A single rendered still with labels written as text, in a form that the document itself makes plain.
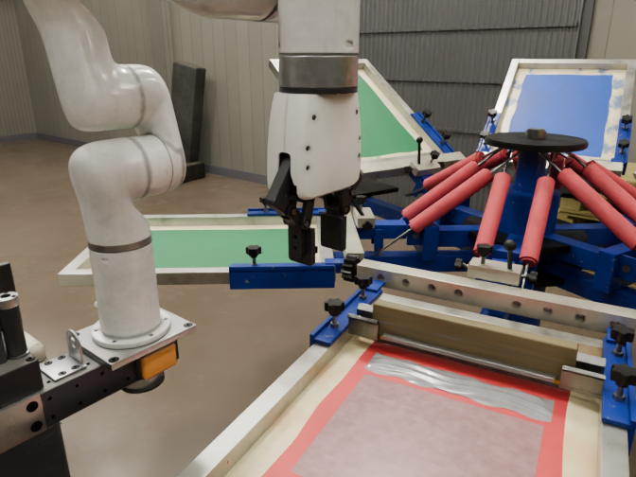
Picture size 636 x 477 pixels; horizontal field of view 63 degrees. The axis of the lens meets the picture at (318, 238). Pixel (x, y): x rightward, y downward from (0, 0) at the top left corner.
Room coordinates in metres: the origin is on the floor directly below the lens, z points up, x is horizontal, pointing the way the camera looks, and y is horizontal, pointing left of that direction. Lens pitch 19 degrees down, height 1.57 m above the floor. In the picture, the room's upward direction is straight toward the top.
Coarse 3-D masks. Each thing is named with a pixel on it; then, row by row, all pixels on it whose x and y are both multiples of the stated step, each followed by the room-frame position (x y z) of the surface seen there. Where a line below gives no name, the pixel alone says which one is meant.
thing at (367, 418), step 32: (384, 352) 0.99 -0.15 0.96; (416, 352) 0.99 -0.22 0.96; (352, 384) 0.87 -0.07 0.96; (384, 384) 0.87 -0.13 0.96; (320, 416) 0.78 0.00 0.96; (352, 416) 0.78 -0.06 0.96; (384, 416) 0.78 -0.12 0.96; (416, 416) 0.78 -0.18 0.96; (288, 448) 0.70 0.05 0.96; (320, 448) 0.70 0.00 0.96; (352, 448) 0.70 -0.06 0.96; (384, 448) 0.70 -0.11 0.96; (416, 448) 0.70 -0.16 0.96
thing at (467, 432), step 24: (504, 384) 0.87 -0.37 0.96; (528, 384) 0.87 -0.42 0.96; (456, 408) 0.80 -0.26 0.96; (480, 408) 0.80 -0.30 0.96; (432, 432) 0.74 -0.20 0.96; (456, 432) 0.74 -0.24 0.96; (480, 432) 0.74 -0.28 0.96; (504, 432) 0.74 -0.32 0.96; (528, 432) 0.74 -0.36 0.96; (552, 432) 0.74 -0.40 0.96; (432, 456) 0.68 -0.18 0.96; (456, 456) 0.68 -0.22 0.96; (480, 456) 0.68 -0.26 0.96; (504, 456) 0.68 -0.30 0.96; (528, 456) 0.68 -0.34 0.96; (552, 456) 0.68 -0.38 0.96
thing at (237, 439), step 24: (456, 312) 1.11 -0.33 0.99; (552, 336) 1.00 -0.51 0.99; (576, 336) 1.00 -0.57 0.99; (312, 360) 0.91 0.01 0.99; (288, 384) 0.82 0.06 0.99; (264, 408) 0.75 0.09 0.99; (600, 408) 0.77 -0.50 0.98; (240, 432) 0.69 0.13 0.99; (264, 432) 0.73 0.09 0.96; (600, 432) 0.70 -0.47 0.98; (624, 432) 0.69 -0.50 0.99; (216, 456) 0.64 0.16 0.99; (240, 456) 0.67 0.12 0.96; (600, 456) 0.64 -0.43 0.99; (624, 456) 0.64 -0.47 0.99
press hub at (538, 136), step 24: (504, 144) 1.60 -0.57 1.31; (528, 144) 1.56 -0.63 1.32; (552, 144) 1.56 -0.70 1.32; (576, 144) 1.56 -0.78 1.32; (528, 168) 1.65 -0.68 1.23; (528, 192) 1.65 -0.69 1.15; (504, 216) 1.64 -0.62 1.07; (528, 216) 1.59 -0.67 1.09; (552, 216) 1.60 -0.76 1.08; (504, 240) 1.55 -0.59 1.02; (552, 240) 1.55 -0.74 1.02
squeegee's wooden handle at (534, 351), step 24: (384, 312) 1.01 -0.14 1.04; (408, 312) 0.98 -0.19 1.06; (432, 312) 0.98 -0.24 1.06; (408, 336) 0.98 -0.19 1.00; (432, 336) 0.96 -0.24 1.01; (456, 336) 0.93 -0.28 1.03; (480, 336) 0.91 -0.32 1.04; (504, 336) 0.89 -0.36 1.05; (528, 336) 0.88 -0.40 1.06; (504, 360) 0.89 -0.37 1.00; (528, 360) 0.87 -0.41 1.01; (552, 360) 0.85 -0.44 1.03
